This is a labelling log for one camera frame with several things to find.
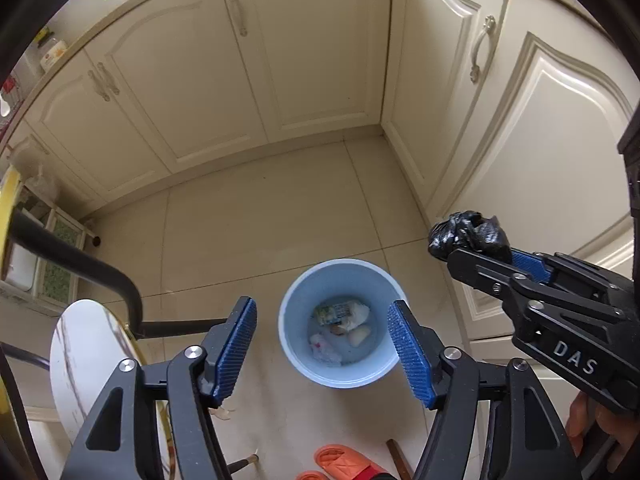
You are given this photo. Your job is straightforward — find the pink white plastic bag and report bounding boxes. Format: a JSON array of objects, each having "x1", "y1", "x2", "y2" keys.
[{"x1": 309, "y1": 333, "x2": 343, "y2": 366}]

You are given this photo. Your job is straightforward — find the wire rack with red cups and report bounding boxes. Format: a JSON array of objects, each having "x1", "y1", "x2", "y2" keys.
[{"x1": 1, "y1": 73, "x2": 23, "y2": 120}]

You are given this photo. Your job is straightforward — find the round white marble table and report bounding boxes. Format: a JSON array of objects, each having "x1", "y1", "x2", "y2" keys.
[{"x1": 0, "y1": 164, "x2": 231, "y2": 480}]

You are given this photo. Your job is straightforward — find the black plastic bag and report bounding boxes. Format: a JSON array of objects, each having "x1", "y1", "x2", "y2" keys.
[{"x1": 427, "y1": 210, "x2": 512, "y2": 263}]

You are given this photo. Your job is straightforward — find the milk carton box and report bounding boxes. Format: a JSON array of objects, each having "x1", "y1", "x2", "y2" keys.
[{"x1": 312, "y1": 300, "x2": 370, "y2": 332}]

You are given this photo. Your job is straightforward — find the orange slipper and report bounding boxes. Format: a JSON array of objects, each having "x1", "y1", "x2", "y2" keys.
[{"x1": 296, "y1": 444, "x2": 395, "y2": 480}]

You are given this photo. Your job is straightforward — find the cream lower cabinets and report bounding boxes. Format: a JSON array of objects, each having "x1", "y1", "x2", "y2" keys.
[{"x1": 1, "y1": 0, "x2": 639, "y2": 320}]

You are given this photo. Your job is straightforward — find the white tissue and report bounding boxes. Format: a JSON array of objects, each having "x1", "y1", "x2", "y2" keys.
[{"x1": 347, "y1": 324, "x2": 372, "y2": 348}]

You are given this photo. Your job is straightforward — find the blue plastic trash bin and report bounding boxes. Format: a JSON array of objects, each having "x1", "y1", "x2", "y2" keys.
[{"x1": 278, "y1": 259, "x2": 406, "y2": 389}]

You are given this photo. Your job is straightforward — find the person right hand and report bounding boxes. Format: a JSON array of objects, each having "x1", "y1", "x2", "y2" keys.
[{"x1": 565, "y1": 392, "x2": 639, "y2": 479}]

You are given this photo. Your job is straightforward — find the white kitchen cart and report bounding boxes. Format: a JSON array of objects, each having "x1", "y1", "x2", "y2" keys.
[{"x1": 0, "y1": 179, "x2": 104, "y2": 311}]

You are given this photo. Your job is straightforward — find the clear jar with label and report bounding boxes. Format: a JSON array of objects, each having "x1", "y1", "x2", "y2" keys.
[{"x1": 38, "y1": 36, "x2": 67, "y2": 72}]

